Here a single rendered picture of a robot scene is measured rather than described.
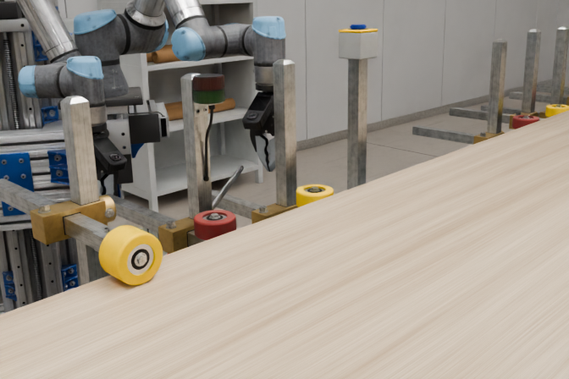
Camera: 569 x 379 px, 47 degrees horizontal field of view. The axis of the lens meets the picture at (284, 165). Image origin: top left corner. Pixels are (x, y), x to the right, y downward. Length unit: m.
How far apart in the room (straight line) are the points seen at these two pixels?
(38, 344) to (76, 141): 0.38
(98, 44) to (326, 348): 1.25
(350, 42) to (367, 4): 4.26
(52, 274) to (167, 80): 2.53
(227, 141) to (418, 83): 2.50
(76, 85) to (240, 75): 3.06
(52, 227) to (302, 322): 0.48
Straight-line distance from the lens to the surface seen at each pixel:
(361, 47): 1.59
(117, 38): 1.88
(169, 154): 4.54
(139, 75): 3.86
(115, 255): 0.97
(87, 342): 0.88
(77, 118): 1.14
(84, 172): 1.16
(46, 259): 2.14
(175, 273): 1.03
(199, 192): 1.31
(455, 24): 7.04
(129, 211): 1.47
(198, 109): 1.27
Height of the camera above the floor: 1.33
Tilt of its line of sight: 16 degrees down
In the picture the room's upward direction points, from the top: 1 degrees counter-clockwise
